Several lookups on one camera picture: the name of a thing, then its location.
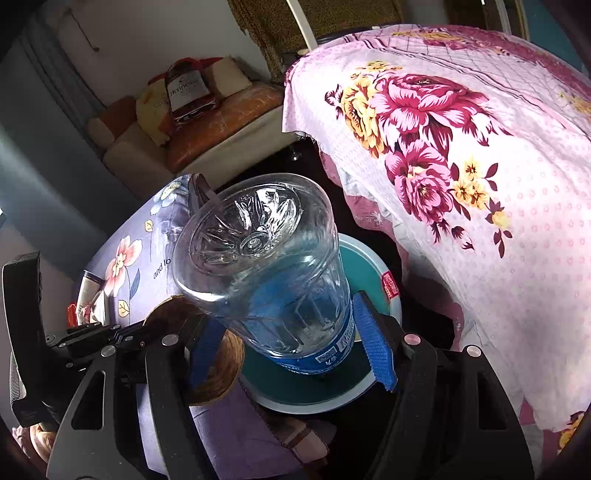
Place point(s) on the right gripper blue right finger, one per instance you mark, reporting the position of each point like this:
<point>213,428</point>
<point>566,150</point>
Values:
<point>375,340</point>

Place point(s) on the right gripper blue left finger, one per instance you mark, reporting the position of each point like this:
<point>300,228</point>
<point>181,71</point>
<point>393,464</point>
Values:
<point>203,352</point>

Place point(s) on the brown paper cup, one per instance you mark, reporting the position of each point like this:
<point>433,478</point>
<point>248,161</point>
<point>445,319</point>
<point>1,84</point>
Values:
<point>177,315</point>

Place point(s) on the clear plastic water bottle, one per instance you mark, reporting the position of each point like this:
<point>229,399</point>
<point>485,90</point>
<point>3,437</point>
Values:
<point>262,258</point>

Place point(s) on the left hand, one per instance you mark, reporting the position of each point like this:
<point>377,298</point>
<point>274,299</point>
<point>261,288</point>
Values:
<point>36,443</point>

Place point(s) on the beige sofa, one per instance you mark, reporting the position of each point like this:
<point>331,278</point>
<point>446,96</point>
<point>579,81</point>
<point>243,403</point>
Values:
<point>133,158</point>

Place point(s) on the pink floral bed sheet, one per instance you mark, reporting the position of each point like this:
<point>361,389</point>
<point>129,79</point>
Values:
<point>471,150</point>

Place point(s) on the orange leather seat cushion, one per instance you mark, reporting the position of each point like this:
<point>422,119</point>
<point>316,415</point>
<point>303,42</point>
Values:
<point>200,134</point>

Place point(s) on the yellow patterned cushion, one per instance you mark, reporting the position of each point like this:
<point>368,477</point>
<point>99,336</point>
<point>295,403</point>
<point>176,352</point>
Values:
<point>153,113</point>

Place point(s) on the Hennessy bottle shaped pillow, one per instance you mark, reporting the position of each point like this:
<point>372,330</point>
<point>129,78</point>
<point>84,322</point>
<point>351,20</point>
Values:
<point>188,93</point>

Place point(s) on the leopard print curtain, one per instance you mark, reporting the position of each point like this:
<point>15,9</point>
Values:
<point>272,26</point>

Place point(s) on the white floor lamp pole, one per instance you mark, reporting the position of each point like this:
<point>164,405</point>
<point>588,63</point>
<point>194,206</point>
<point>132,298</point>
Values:
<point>302,24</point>

